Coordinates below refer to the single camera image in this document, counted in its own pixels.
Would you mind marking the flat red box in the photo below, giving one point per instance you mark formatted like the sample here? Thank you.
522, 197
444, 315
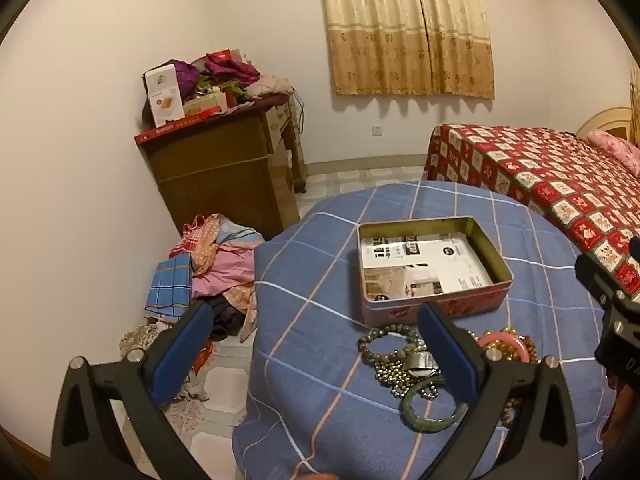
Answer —
165, 135

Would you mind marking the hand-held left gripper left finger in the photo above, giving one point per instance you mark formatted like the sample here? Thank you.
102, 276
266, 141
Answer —
180, 352

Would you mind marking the white wall socket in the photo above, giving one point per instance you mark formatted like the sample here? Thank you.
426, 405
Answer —
378, 130

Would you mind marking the white carton box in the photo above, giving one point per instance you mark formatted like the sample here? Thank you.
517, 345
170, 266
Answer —
162, 95

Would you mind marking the blue checked tablecloth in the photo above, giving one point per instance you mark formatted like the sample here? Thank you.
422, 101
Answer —
320, 270

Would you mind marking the green jade bangle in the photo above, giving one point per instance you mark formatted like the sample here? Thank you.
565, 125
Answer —
425, 426

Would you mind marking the blue plaid cloth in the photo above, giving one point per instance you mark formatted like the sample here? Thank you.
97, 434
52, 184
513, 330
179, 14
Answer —
170, 285

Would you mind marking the beige round headboard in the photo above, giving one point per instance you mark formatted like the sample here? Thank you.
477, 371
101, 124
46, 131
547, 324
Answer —
607, 117

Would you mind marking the pile of purple clothes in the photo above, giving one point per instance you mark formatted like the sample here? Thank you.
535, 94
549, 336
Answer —
225, 67

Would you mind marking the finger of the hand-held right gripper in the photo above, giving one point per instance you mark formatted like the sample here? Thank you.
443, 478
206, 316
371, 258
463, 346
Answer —
600, 275

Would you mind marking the pile of pink clothes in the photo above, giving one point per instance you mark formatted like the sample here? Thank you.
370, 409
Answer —
220, 265

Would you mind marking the white lace cloth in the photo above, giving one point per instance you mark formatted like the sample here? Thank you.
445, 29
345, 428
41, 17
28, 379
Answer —
140, 335

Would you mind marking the beige patterned curtain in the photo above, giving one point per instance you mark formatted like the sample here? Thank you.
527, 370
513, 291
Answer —
636, 95
400, 25

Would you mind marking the beige cardboard box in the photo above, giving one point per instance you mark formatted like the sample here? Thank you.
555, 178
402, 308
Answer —
200, 105

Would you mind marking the silver mesh wristwatch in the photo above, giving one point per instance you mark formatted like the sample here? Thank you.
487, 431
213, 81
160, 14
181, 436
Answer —
422, 361

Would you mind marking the pink bangle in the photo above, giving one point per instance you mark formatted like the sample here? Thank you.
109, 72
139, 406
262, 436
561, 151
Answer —
486, 341

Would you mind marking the bed with red patterned cover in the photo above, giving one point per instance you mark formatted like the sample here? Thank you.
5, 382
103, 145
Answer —
525, 170

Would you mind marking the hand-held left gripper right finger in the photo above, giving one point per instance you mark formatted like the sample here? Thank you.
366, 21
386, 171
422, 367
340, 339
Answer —
450, 355

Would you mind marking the brown wooden cabinet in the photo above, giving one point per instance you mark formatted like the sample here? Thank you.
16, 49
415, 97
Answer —
215, 170

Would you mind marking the pink metal tin box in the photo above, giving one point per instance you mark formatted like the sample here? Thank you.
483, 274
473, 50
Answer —
390, 310

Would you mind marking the pink pillow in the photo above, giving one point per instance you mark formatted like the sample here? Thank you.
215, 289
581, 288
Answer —
617, 147

